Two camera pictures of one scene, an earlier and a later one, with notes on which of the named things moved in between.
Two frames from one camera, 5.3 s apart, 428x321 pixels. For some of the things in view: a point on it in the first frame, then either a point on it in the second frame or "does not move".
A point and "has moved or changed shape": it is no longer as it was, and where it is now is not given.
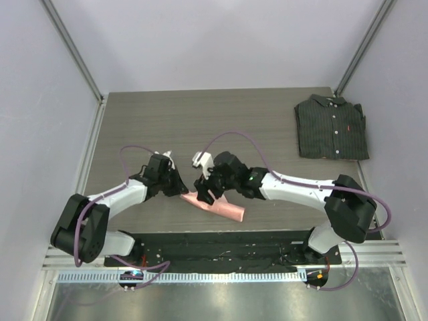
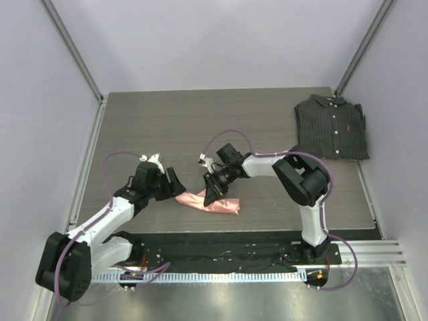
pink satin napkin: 219,206 has moved or changed shape
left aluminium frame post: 77,61 does not move
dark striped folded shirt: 330,128 does not move
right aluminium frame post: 382,16 does not move
